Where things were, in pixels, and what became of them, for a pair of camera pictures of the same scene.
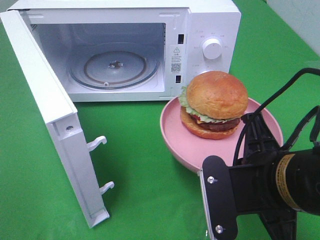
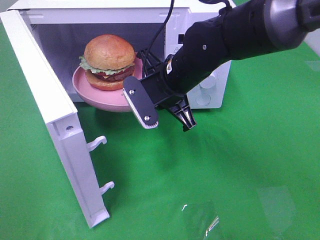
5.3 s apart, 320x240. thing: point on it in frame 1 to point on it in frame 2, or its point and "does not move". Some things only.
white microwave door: [63, 121] does not move
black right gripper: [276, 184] to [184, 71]
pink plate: [190, 151] to [113, 100]
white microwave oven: [134, 50] does not move
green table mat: [154, 196] does not move
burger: [213, 104] to [108, 60]
